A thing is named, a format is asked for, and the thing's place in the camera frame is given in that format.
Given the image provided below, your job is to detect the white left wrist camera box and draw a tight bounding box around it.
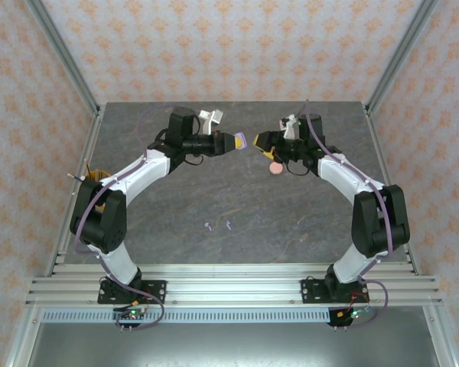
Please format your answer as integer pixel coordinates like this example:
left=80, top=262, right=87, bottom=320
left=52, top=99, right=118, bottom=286
left=197, top=109, right=226, bottom=135

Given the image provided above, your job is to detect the aluminium left frame leg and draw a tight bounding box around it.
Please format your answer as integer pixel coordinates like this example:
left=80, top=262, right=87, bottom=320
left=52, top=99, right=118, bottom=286
left=3, top=305, right=43, bottom=367

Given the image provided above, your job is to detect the aluminium left corner post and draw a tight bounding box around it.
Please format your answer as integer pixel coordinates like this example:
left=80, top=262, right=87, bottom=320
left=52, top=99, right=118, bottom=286
left=24, top=0, right=103, bottom=118

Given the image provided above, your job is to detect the aluminium corner post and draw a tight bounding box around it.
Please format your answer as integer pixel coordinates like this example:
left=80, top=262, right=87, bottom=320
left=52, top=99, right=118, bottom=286
left=365, top=0, right=443, bottom=118
left=24, top=0, right=103, bottom=118

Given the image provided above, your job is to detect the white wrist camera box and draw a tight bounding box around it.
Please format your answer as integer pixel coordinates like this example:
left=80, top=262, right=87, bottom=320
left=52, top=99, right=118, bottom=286
left=278, top=113, right=300, bottom=139
left=197, top=109, right=226, bottom=135

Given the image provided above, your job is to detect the aluminium frame leg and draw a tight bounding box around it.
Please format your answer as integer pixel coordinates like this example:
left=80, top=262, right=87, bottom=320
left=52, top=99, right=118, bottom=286
left=3, top=305, right=43, bottom=367
left=422, top=305, right=458, bottom=367

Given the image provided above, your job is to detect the aluminium mounting rail beam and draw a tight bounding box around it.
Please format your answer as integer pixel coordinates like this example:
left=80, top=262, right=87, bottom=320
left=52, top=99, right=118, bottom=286
left=24, top=262, right=444, bottom=307

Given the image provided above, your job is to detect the yellow pen cup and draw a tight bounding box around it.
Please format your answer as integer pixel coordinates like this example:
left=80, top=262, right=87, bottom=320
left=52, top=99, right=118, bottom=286
left=83, top=170, right=112, bottom=184

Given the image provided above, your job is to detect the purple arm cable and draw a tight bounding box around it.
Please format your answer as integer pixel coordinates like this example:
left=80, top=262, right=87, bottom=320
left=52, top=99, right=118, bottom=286
left=74, top=105, right=177, bottom=332
left=300, top=99, right=391, bottom=330

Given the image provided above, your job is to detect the grey metal sheet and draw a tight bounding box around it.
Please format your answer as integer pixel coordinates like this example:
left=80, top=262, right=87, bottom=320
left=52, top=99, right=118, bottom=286
left=26, top=323, right=437, bottom=367

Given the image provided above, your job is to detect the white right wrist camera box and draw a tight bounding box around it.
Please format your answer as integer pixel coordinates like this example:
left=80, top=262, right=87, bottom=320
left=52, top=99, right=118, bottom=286
left=278, top=113, right=300, bottom=139

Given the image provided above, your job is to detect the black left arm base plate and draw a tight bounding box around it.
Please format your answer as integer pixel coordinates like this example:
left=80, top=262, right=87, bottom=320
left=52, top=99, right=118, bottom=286
left=97, top=280, right=168, bottom=305

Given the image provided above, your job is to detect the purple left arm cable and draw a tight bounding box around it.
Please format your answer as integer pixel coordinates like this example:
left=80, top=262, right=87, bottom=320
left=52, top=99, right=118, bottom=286
left=74, top=105, right=177, bottom=332

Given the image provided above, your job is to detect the grey slotted cable duct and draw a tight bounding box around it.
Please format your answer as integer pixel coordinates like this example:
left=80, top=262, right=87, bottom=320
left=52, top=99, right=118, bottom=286
left=41, top=310, right=364, bottom=324

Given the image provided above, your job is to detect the aluminium left side rail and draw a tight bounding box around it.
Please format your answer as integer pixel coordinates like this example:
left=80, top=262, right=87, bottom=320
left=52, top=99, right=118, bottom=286
left=44, top=105, right=106, bottom=277

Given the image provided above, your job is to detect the aluminium right side rail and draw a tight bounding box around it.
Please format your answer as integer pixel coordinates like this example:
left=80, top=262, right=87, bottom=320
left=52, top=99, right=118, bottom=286
left=363, top=102, right=422, bottom=277

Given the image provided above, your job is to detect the aluminium right corner post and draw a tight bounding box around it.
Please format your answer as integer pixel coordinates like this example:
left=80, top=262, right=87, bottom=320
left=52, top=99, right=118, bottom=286
left=365, top=0, right=443, bottom=118

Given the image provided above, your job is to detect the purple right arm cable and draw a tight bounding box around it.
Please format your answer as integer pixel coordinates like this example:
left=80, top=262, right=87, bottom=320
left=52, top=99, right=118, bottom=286
left=300, top=99, right=391, bottom=330

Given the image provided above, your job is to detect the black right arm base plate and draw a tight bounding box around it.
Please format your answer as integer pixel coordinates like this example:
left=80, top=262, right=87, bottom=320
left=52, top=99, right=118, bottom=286
left=301, top=278, right=368, bottom=305

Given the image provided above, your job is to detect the aluminium right frame leg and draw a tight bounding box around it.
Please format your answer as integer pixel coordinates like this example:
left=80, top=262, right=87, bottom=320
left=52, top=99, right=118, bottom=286
left=422, top=305, right=458, bottom=367

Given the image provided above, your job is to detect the aluminium rail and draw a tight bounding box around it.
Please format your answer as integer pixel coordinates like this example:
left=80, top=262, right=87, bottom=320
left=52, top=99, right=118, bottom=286
left=44, top=105, right=106, bottom=277
left=363, top=102, right=422, bottom=277

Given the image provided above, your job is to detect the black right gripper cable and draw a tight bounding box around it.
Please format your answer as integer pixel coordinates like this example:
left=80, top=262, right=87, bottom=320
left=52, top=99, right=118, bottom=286
left=285, top=160, right=311, bottom=177

